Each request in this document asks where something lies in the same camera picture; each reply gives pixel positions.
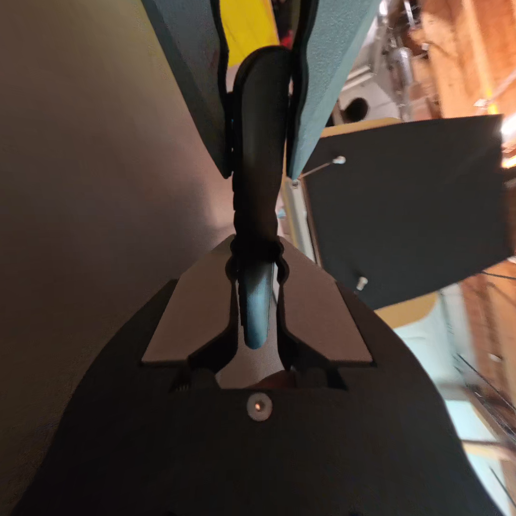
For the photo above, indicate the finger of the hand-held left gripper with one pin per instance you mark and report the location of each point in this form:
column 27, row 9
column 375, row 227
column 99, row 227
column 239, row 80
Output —
column 334, row 48
column 193, row 60

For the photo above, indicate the black remote control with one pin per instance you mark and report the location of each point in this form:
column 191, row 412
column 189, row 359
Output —
column 258, row 161

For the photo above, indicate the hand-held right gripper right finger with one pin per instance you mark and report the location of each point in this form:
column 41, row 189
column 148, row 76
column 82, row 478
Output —
column 322, row 322

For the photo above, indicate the yellow plastic bin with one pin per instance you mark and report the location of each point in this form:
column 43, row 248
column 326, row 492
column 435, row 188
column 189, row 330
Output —
column 246, row 24

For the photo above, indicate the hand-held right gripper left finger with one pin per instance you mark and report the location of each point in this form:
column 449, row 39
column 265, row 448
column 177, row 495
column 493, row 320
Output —
column 189, row 318

